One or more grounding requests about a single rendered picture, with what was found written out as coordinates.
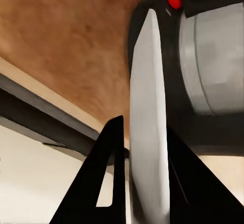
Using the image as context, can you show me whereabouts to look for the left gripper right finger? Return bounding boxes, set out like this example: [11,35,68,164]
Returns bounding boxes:
[166,124,244,224]

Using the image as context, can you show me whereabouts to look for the saucer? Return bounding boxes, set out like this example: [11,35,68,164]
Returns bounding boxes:
[129,9,170,224]

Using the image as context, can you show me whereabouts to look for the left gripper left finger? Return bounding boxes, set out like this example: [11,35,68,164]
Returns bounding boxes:
[49,116,126,224]

